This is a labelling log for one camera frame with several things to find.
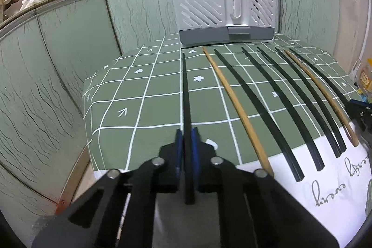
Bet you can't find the black chopstick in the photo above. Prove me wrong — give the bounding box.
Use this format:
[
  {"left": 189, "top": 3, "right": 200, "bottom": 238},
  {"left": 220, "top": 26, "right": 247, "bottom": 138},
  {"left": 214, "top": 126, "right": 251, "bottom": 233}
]
[
  {"left": 214, "top": 49, "right": 305, "bottom": 182},
  {"left": 241, "top": 46, "right": 326, "bottom": 171},
  {"left": 273, "top": 46, "right": 348, "bottom": 153},
  {"left": 289, "top": 48, "right": 349, "bottom": 106},
  {"left": 182, "top": 53, "right": 196, "bottom": 205},
  {"left": 256, "top": 46, "right": 343, "bottom": 159}
]

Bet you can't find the wooden chopstick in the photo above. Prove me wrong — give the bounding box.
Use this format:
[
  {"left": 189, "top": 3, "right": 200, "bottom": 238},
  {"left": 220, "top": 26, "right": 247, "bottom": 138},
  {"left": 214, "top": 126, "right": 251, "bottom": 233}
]
[
  {"left": 284, "top": 49, "right": 359, "bottom": 148},
  {"left": 203, "top": 46, "right": 274, "bottom": 177}
]

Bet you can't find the yellow lid plastic jar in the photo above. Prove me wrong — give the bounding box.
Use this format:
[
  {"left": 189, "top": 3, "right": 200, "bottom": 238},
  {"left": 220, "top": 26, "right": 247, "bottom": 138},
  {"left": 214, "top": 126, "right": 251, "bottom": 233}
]
[{"left": 359, "top": 58, "right": 372, "bottom": 93}]

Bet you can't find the green checked tablecloth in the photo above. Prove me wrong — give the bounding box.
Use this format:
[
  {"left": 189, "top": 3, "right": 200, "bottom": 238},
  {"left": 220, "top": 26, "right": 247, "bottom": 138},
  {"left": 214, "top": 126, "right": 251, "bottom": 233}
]
[{"left": 83, "top": 35, "right": 371, "bottom": 247}]

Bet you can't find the white grey utensil holder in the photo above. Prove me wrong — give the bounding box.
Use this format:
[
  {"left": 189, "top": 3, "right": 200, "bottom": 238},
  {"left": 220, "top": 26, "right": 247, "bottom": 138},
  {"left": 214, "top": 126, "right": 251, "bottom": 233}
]
[{"left": 173, "top": 0, "right": 277, "bottom": 48}]

